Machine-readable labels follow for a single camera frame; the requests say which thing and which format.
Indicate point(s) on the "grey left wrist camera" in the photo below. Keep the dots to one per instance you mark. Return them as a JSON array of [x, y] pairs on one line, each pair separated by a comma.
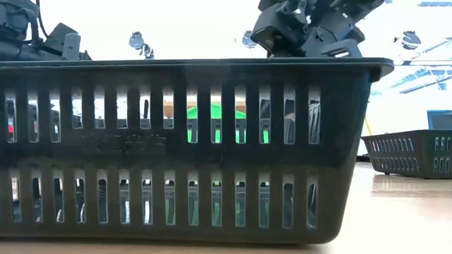
[[72, 46]]

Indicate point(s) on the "green plastic basket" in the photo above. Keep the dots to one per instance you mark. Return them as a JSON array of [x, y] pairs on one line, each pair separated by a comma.
[[215, 110]]

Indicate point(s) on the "dark blue panel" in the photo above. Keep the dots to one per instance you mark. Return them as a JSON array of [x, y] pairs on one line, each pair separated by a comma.
[[439, 120]]

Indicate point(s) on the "black plastic basket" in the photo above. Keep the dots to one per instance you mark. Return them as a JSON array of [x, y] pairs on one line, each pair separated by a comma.
[[427, 155], [176, 151]]

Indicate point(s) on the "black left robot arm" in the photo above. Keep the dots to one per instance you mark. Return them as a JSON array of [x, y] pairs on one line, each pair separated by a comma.
[[14, 31]]

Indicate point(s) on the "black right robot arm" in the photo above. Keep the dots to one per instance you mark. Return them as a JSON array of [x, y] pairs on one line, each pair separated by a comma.
[[360, 7]]

